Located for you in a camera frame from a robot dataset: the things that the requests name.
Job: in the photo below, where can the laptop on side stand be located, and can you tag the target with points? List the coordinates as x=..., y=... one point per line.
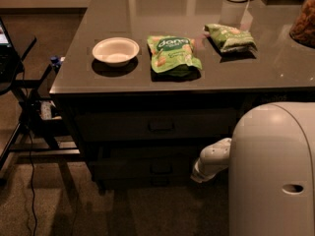
x=5, y=53

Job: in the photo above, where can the green snack bag front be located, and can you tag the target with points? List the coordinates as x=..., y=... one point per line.
x=172, y=55

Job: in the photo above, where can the blue bottle cap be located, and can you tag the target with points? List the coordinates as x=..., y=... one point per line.
x=55, y=61

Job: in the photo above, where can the black side stand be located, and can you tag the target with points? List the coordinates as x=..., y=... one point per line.
x=52, y=131

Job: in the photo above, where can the white paper bowl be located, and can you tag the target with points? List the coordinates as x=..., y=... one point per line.
x=116, y=51

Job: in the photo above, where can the green snack bag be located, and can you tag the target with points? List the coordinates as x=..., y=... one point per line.
x=172, y=55
x=229, y=39

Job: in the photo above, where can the dark cabinet with glossy top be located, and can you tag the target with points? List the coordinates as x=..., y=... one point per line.
x=147, y=84

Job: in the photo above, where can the dark drawer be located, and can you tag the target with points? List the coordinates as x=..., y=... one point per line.
x=143, y=162
x=149, y=182
x=155, y=125

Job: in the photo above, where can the dark bottom drawer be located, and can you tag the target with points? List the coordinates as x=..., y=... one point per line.
x=149, y=182

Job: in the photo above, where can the green snack bag rear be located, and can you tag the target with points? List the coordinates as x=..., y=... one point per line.
x=229, y=39

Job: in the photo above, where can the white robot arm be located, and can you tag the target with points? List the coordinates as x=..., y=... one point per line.
x=270, y=160

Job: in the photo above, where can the dark top drawer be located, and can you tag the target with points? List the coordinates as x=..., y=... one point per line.
x=155, y=125

